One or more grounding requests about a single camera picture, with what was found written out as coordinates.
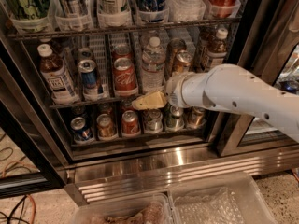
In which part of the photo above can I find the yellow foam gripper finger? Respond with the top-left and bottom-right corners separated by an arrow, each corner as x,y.
132,91 -> 167,110

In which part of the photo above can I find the clear water bottle white cap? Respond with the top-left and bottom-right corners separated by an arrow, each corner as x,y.
141,36 -> 166,93

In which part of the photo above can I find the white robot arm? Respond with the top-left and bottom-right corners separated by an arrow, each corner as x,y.
132,64 -> 299,142

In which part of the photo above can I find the silver can bottom shelf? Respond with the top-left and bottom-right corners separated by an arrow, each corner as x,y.
144,109 -> 163,133

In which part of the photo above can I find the silver can shelf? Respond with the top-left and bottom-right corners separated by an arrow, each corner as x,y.
77,47 -> 95,63
144,109 -> 163,133
59,0 -> 88,18

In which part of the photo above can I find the green can bottom shelf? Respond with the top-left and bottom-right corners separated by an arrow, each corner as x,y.
165,105 -> 184,131

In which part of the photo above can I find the red can bottom shelf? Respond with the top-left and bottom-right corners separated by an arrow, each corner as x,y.
121,110 -> 140,136

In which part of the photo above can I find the gold can front middle shelf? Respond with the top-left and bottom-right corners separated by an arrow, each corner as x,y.
172,50 -> 192,74

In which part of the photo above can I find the gold can shelf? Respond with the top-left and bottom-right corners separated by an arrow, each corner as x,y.
172,50 -> 192,74
165,37 -> 187,78

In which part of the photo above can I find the gold can rear middle shelf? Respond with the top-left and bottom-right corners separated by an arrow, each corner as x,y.
165,37 -> 187,78

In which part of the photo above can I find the blue Pepsi can middle shelf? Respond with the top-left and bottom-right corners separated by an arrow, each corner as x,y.
78,59 -> 103,101

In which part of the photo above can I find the blue pepsi can shelf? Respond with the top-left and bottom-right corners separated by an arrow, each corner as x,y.
78,59 -> 103,101
70,117 -> 94,144

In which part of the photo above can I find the tea bottle right white cap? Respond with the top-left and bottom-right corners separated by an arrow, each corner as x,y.
201,27 -> 228,72

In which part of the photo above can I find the tea bottle white cap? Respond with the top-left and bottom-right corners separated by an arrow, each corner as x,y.
37,44 -> 78,105
201,27 -> 228,72

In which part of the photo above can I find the blue Pepsi can bottom shelf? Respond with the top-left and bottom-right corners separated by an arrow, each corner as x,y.
70,117 -> 94,144

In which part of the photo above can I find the silver can rear middle shelf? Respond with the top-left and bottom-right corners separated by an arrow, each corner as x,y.
77,47 -> 95,63

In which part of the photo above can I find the steel fridge bottom grille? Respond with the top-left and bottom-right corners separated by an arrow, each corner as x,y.
64,145 -> 299,206

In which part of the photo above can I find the clear bottle top shelf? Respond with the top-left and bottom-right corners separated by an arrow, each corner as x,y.
167,0 -> 206,22

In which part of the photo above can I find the tea bottle left white cap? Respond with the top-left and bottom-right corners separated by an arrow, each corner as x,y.
37,44 -> 78,105

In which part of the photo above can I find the fridge right glass door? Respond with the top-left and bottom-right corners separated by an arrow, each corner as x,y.
214,0 -> 299,157

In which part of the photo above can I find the silver can top shelf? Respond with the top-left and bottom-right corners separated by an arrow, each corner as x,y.
59,0 -> 88,18

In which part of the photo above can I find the fridge left open door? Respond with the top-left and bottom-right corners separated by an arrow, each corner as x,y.
0,27 -> 71,198

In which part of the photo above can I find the green bottle top shelf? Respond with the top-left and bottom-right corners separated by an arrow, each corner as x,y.
6,0 -> 50,20

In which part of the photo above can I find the red Coca-Cola can front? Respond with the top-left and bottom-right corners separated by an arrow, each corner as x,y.
112,58 -> 137,97

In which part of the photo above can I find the red coca-cola can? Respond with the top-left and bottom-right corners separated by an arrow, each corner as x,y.
112,58 -> 137,97
112,44 -> 133,61

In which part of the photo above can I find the gold can bottom right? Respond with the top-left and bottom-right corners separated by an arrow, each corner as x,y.
187,106 -> 205,128

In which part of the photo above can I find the gold can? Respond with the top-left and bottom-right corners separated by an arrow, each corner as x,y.
187,106 -> 205,128
96,114 -> 117,140

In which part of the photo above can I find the gold can bottom left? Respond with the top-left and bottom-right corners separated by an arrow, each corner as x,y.
96,114 -> 117,140

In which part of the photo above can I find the red Coca-Cola can rear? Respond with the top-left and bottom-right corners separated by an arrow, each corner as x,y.
112,44 -> 133,61

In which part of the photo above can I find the clear bin with brown items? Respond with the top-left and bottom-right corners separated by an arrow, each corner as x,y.
70,193 -> 174,224

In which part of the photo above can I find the clear bin with bubble wrap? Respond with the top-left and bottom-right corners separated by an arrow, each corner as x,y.
168,173 -> 278,224

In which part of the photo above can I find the orange cable on floor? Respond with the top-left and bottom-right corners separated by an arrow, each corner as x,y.
0,161 -> 38,224

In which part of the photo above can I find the black cable on floor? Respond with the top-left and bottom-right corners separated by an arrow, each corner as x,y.
0,131 -> 29,224

